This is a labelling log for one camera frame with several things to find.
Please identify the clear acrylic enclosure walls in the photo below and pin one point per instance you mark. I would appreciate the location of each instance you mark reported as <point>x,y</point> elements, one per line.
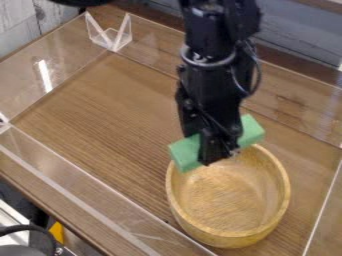
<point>90,117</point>

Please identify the yellow and black device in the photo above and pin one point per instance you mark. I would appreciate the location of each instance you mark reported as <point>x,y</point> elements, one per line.
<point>53,241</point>

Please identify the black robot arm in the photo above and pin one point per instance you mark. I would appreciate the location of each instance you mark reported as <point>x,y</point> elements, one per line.
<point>220,27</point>

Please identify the brown wooden bowl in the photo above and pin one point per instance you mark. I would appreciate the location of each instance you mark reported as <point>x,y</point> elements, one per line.
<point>229,204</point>

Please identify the clear acrylic corner bracket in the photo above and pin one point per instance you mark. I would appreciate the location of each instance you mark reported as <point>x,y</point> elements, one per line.
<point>113,39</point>

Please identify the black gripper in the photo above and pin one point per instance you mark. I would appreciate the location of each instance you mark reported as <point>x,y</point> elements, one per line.
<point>213,87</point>

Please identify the green rectangular block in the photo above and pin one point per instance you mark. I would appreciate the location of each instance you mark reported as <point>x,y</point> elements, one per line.
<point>185,150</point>

